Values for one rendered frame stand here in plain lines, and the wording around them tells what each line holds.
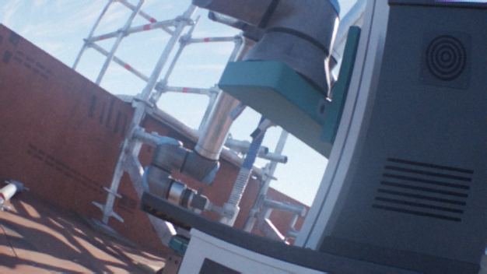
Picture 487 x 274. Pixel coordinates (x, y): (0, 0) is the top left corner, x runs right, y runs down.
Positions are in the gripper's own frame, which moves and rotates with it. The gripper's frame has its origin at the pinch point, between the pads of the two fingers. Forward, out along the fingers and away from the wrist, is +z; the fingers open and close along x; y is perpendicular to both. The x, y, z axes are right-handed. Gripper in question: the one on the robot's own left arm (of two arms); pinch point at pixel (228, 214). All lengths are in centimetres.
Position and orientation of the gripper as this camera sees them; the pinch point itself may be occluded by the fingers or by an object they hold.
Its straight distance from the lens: 173.0
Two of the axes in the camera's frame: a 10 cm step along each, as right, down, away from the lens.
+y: 3.6, -9.1, 1.9
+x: -0.2, 1.9, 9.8
